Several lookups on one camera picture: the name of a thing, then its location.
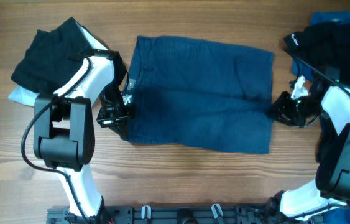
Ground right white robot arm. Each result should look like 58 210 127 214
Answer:
264 75 350 222

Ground black polo shirt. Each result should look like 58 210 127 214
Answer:
283 22 350 86

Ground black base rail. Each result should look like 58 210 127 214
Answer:
46 204 324 224

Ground blue polo shirt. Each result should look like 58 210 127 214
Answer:
292 10 350 224

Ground dark blue denim shorts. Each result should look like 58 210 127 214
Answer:
127 36 274 154

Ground folded black shorts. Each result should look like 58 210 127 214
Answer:
11 17 92 94

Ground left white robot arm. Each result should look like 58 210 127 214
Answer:
27 49 134 223

